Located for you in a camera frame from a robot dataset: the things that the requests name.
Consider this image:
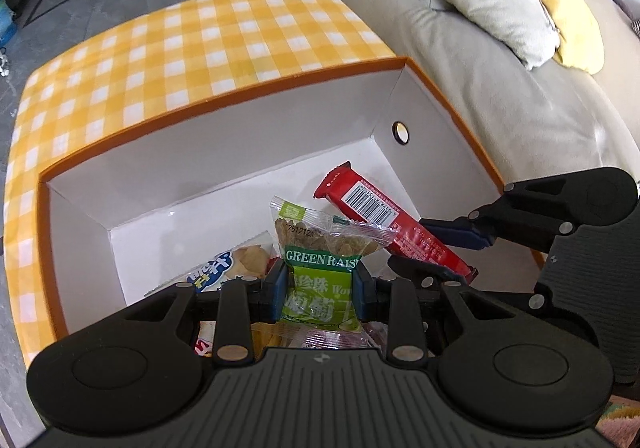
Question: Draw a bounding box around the clear packet of candies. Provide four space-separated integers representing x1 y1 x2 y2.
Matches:
295 322 387 355

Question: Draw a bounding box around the yellow pillow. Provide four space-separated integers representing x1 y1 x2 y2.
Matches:
500 0 606 75

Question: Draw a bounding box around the orange cardboard box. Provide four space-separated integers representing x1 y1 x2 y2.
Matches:
37 56 546 343

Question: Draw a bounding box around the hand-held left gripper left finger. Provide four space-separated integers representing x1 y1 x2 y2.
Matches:
145 262 288 364

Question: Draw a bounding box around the long red snack packet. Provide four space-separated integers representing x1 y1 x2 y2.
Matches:
314 161 479 285

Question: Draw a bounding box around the yellow checked tablecloth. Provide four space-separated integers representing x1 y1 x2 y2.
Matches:
0 0 401 369

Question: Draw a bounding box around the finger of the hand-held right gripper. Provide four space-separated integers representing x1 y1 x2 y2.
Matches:
420 171 591 254
387 255 548 311

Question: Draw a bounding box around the white blue chip packet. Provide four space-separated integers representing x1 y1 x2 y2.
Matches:
145 244 276 301

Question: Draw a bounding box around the beige sofa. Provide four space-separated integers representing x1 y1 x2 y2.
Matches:
325 0 640 194

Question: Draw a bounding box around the pink fluffy rug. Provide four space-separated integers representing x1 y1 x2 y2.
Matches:
595 398 640 448

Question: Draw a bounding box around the red noodle stick packet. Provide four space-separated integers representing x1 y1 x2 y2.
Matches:
192 322 221 359

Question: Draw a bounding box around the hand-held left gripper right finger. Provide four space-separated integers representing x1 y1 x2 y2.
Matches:
352 265 506 363

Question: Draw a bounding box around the green raisin packet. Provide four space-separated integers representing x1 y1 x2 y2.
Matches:
270 195 393 334

